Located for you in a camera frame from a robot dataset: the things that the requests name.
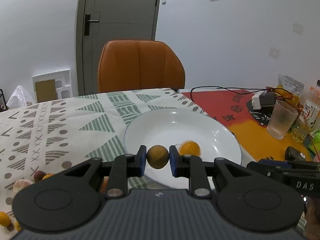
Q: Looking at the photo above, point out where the large orange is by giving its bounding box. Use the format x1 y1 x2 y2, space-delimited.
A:
178 141 201 157
99 177 109 193

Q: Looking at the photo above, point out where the large orange front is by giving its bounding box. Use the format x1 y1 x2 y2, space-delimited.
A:
178 141 201 157

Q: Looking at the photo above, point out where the red orange cartoon mat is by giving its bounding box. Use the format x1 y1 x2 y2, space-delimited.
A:
183 89 313 161

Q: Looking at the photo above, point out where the patterned white tablecloth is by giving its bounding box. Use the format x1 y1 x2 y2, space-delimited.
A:
0 87 226 233

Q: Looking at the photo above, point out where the white power adapter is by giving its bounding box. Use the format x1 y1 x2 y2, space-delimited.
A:
251 91 276 110

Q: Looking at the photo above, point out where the white foam packaging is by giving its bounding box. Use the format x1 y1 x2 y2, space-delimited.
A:
32 69 73 102

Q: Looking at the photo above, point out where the white ceramic plate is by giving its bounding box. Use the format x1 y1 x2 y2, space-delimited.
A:
123 108 243 189

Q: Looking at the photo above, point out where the orange leather chair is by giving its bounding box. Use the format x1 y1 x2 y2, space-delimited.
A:
97 40 185 93

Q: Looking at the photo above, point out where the person's right hand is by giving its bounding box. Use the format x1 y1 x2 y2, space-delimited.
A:
297 197 320 239

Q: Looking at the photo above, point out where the plastic drink bottle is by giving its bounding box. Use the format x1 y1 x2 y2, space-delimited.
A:
299 80 320 129

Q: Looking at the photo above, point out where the yellow snack packet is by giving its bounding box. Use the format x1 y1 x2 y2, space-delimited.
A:
274 73 304 107

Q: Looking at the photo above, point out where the black metal rack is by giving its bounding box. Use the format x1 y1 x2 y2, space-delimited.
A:
0 89 8 112

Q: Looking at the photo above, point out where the grey door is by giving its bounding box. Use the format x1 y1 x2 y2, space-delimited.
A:
75 0 159 95

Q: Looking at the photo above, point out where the black door handle lock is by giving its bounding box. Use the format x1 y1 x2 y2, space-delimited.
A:
84 14 99 36

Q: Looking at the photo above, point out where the black cable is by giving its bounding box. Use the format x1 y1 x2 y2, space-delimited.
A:
172 86 276 104

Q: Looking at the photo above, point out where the dark red passion fruit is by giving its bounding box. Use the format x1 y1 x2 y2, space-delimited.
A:
34 171 47 182

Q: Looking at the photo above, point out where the brown longan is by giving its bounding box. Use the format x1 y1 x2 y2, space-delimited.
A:
146 145 169 169

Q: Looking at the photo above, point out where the small yellow kumquat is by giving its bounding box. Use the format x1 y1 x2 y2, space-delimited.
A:
14 221 22 232
0 211 11 227

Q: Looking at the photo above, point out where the large pomelo segment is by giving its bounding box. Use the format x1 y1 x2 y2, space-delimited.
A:
12 179 34 194

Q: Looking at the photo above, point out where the wall socket plate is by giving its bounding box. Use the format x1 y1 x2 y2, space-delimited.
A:
269 47 280 59

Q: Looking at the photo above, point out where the white plastic bag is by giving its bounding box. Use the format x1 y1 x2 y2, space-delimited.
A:
7 85 35 109

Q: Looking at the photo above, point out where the large orange back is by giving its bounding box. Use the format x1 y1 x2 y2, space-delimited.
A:
99 177 109 193

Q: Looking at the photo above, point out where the frosted glass cup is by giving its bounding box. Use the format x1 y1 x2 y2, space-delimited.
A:
267 100 298 140

